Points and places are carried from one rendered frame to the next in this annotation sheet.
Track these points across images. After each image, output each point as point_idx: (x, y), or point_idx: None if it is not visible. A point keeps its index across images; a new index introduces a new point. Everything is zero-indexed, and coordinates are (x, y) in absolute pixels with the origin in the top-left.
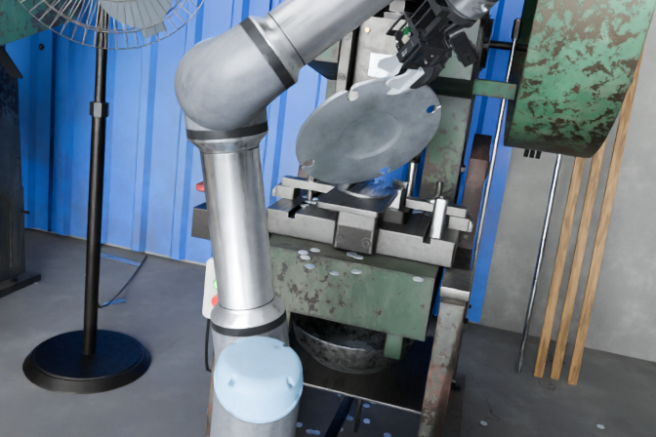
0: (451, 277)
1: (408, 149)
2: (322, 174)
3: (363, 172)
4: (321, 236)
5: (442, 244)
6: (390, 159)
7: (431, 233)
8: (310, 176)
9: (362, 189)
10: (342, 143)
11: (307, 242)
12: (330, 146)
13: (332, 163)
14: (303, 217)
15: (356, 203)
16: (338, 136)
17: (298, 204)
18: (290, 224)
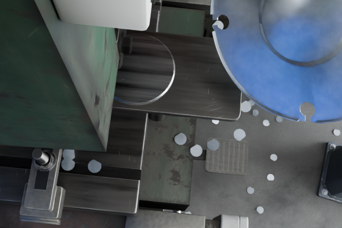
0: None
1: None
2: (274, 98)
3: (239, 48)
4: (146, 135)
5: None
6: (237, 7)
7: None
8: (280, 114)
9: (141, 69)
10: (308, 58)
11: (152, 152)
12: (321, 74)
13: (286, 81)
14: (142, 159)
15: (215, 71)
16: (335, 57)
17: (90, 176)
18: (141, 177)
